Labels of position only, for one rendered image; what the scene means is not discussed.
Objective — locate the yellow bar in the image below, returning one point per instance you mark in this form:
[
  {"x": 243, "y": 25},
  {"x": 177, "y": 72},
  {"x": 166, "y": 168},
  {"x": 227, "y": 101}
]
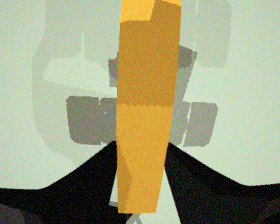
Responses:
[{"x": 146, "y": 74}]

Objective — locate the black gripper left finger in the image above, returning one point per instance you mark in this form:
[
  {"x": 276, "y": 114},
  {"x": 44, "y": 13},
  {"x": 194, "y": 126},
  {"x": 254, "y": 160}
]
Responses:
[{"x": 81, "y": 197}]

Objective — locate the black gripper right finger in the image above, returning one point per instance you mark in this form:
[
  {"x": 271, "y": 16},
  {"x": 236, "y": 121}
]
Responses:
[{"x": 204, "y": 196}]

